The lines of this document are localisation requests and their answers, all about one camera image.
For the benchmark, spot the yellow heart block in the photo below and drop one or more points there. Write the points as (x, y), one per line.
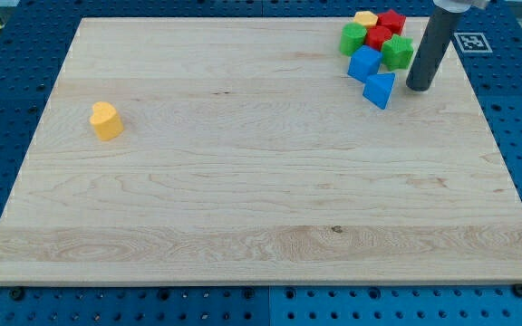
(105, 121)

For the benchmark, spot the fiducial marker tag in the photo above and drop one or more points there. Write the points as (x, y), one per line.
(472, 42)

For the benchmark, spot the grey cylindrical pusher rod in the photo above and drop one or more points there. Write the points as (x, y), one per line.
(432, 48)

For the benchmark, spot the green cylinder block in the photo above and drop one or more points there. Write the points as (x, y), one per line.
(352, 38)

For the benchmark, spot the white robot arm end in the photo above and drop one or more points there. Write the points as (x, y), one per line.
(460, 6)

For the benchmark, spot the red star block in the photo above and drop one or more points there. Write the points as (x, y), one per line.
(392, 21)

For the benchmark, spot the red cylinder block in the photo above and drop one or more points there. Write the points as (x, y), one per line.
(376, 36)

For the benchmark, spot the green star block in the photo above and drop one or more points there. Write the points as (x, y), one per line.
(397, 53)

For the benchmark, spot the blue triangle block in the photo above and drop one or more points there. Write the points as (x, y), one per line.
(378, 89)

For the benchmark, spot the blue cube block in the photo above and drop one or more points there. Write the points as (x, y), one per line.
(364, 62)

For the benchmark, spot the yellow hexagon block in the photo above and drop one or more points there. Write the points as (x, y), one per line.
(367, 19)

